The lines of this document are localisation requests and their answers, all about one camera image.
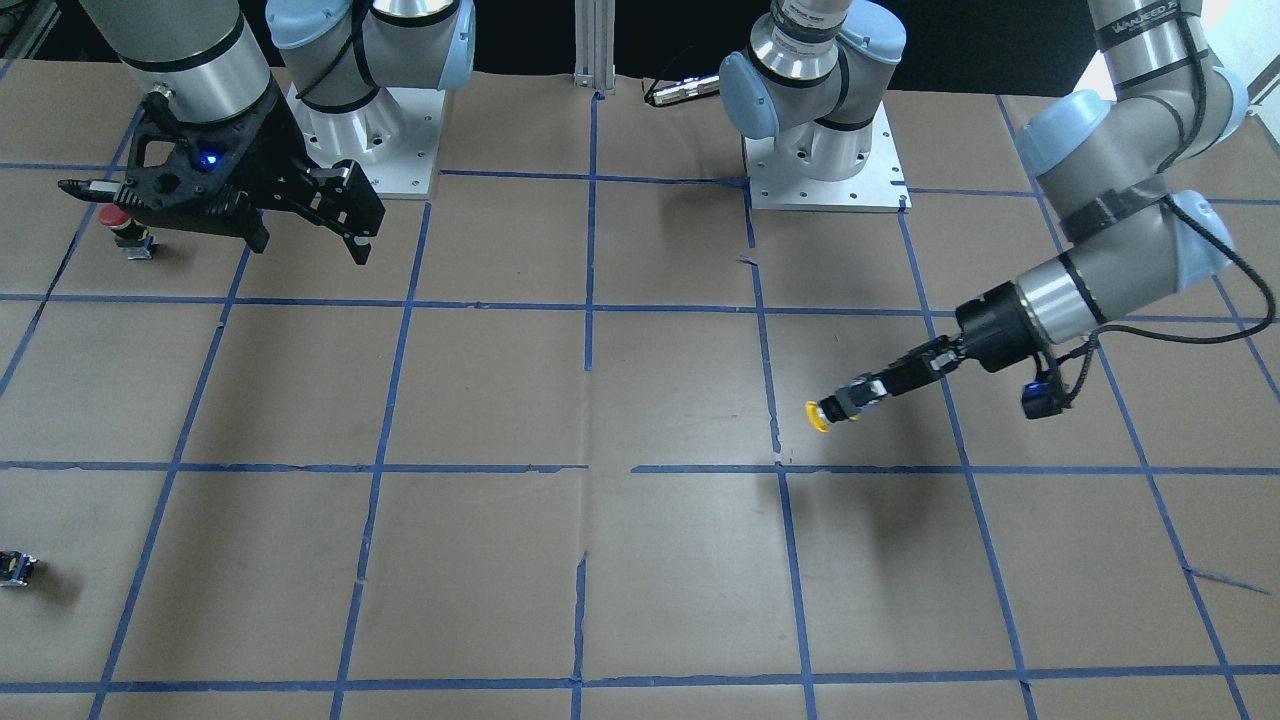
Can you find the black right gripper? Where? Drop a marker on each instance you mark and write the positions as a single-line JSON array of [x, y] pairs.
[[268, 143]]

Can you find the yellow push button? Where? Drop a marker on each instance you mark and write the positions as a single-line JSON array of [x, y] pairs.
[[823, 414]]

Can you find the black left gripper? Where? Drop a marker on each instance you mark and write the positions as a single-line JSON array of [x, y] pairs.
[[990, 322]]

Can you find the red push button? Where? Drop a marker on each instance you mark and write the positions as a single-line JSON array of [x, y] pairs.
[[133, 239]]

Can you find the aluminium frame post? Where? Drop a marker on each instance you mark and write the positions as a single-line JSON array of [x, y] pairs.
[[593, 38]]

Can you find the small black switch component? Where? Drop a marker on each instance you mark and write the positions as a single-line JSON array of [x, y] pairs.
[[17, 568]]

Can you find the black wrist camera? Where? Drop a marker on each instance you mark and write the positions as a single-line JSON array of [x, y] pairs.
[[1043, 397]]

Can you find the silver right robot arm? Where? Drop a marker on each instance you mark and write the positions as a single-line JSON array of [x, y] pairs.
[[341, 54]]

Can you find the silver cable connector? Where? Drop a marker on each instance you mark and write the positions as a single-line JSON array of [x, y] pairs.
[[688, 89]]

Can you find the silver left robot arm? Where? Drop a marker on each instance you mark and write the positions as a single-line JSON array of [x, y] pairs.
[[813, 74]]

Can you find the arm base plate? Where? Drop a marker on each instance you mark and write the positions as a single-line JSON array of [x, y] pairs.
[[395, 139], [815, 168]]

